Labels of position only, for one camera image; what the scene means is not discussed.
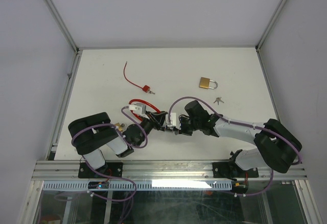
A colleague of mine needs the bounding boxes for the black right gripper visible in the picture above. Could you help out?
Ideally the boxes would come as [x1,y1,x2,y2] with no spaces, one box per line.
[173,116,200,136]

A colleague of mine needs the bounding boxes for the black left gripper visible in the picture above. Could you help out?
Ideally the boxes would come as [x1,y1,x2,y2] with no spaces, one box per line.
[135,111,166,147]

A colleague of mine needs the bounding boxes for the large padlock keys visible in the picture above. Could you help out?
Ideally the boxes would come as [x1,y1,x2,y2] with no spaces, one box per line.
[214,97,224,105]

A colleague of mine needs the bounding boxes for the large brass padlock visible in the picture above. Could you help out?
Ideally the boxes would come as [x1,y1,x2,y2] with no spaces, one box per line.
[199,77,218,89]

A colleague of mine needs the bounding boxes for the red cable lock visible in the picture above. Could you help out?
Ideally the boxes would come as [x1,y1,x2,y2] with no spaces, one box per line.
[128,99,173,132]

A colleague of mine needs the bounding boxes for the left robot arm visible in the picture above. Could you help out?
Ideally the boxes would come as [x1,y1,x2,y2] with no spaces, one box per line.
[68,111,168,177]

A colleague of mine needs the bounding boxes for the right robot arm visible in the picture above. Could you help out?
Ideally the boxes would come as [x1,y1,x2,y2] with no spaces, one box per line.
[168,99,302,179]

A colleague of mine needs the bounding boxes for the small red padlock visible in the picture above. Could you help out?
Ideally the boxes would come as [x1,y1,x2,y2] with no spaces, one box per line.
[142,85,151,93]

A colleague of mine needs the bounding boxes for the medium brass padlock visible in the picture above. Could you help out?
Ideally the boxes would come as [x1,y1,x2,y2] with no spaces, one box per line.
[115,123,125,130]

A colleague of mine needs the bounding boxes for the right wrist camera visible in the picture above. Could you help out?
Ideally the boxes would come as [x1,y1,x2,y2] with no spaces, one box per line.
[165,113,178,130]

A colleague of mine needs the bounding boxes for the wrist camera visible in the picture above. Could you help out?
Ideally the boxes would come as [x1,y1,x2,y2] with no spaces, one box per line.
[128,103,148,119]
[165,113,178,130]

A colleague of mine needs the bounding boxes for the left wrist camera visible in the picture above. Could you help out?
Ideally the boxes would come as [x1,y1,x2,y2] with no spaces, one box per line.
[128,103,148,119]

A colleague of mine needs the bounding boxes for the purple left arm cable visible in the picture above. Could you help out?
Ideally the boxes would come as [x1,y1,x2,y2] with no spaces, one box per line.
[71,105,149,153]

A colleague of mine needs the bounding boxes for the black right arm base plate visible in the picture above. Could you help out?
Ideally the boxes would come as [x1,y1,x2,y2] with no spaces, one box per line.
[212,161,259,180]

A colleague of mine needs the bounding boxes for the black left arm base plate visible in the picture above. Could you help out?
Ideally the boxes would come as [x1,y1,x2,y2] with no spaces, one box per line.
[78,162,123,179]

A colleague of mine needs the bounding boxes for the aluminium mounting rail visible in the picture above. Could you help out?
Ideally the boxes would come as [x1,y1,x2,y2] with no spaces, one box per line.
[32,160,306,181]

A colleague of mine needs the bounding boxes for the white slotted cable duct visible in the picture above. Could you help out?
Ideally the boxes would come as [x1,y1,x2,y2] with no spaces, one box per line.
[43,180,232,191]

